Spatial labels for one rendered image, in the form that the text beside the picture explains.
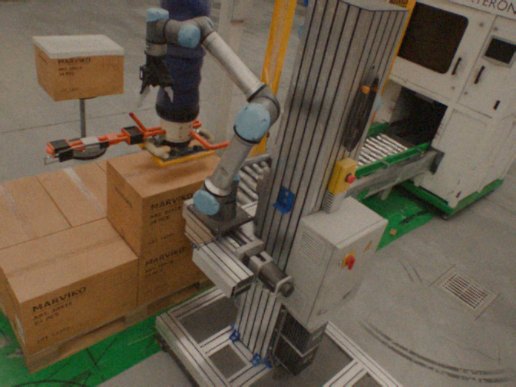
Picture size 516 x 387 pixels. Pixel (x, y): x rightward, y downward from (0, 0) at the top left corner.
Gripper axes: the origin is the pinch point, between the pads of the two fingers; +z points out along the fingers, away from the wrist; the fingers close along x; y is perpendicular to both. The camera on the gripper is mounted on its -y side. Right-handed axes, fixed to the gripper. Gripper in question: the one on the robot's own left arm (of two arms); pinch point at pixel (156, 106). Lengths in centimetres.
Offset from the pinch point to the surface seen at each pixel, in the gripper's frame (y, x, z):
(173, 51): 30.7, -26.8, -9.7
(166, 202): 17, -20, 65
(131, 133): 36.1, -9.9, 32.1
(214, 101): 137, -145, 77
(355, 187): 0, -180, 95
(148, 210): 18, -10, 67
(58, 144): 38, 24, 32
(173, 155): 26, -29, 44
